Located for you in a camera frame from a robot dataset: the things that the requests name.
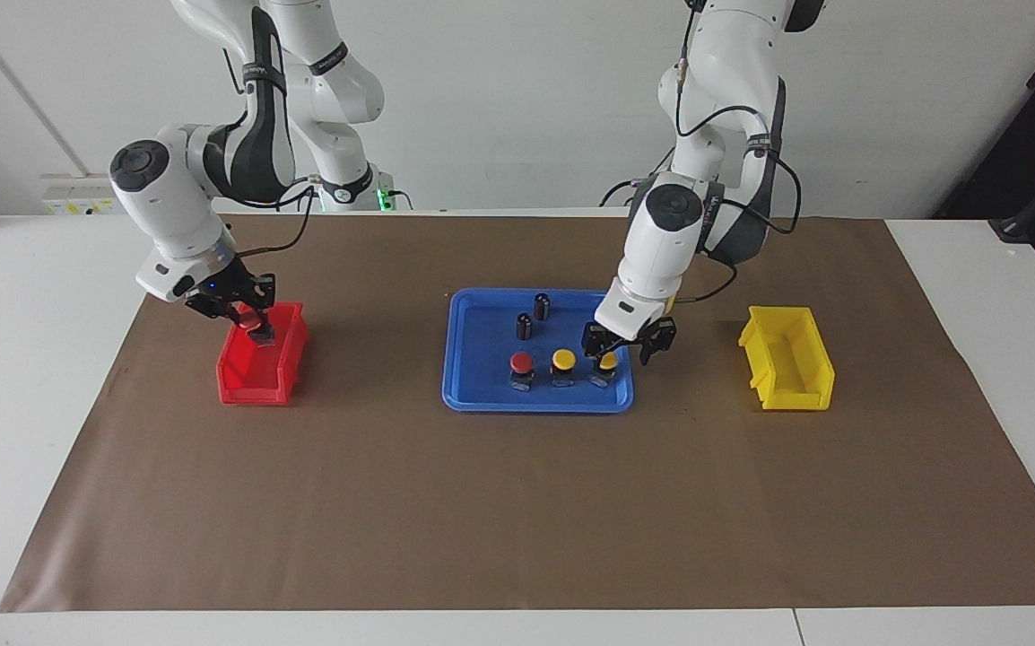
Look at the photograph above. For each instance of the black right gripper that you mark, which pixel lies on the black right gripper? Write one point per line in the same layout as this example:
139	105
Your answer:
230	292

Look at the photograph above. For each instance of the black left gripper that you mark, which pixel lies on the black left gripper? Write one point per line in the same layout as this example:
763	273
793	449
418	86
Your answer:
634	344

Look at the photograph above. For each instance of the red push button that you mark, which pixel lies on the red push button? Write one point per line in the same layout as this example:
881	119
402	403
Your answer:
252	316
521	362

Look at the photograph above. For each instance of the yellow push button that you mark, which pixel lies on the yellow push button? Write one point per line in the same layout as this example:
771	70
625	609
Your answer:
607	363
563	360

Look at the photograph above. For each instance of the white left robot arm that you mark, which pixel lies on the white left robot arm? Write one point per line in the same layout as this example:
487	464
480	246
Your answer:
665	242

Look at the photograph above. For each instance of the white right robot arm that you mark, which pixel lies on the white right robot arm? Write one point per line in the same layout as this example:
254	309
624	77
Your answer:
168	206

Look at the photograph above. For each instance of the red plastic bin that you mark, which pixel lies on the red plastic bin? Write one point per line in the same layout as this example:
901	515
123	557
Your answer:
253	386

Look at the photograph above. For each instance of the black cylinder capacitor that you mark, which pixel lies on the black cylinder capacitor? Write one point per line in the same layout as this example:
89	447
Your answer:
542	307
525	327

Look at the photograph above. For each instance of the blue plastic tray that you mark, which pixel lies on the blue plastic tray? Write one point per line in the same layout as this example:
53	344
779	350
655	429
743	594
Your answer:
482	386

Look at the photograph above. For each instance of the yellow plastic bin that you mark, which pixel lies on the yellow plastic bin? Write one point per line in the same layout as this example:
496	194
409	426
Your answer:
804	386

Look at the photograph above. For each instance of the white power strip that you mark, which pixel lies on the white power strip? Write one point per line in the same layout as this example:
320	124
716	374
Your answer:
78	202

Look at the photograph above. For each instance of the brown paper mat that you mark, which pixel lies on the brown paper mat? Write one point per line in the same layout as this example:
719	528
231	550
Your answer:
392	502

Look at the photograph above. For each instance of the black background panel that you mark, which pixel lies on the black background panel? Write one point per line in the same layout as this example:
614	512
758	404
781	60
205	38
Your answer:
1020	117

